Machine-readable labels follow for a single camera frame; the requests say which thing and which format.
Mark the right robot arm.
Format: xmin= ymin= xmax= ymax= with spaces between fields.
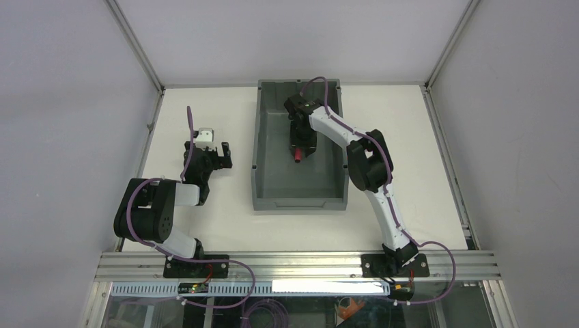
xmin=284 ymin=94 xmax=419 ymax=275

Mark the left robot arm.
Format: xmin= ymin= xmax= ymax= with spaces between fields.
xmin=113 ymin=141 xmax=233 ymax=261

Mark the grey plastic bin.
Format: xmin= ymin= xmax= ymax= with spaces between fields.
xmin=251 ymin=79 xmax=350 ymax=211

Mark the orange object under table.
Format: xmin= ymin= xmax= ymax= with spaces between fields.
xmin=336 ymin=297 xmax=365 ymax=320

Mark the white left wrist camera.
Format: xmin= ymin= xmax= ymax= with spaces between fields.
xmin=194 ymin=128 xmax=215 ymax=150

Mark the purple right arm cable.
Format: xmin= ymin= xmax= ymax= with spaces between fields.
xmin=299 ymin=76 xmax=457 ymax=305

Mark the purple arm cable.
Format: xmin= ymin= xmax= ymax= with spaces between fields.
xmin=299 ymin=76 xmax=457 ymax=305
xmin=126 ymin=105 xmax=257 ymax=310

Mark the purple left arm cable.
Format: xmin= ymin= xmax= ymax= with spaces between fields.
xmin=126 ymin=105 xmax=257 ymax=310

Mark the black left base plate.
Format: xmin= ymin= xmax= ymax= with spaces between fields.
xmin=163 ymin=254 xmax=229 ymax=279

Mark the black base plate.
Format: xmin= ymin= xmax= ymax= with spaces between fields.
xmin=163 ymin=254 xmax=229 ymax=279
xmin=361 ymin=254 xmax=430 ymax=278

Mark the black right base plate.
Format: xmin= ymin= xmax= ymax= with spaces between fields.
xmin=361 ymin=254 xmax=430 ymax=278

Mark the white slotted cable duct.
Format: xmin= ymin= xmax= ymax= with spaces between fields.
xmin=111 ymin=280 xmax=390 ymax=298

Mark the aluminium mounting rail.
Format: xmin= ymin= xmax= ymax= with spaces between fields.
xmin=94 ymin=250 xmax=502 ymax=282

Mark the coiled purple cable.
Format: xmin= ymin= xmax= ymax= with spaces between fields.
xmin=240 ymin=297 xmax=290 ymax=328

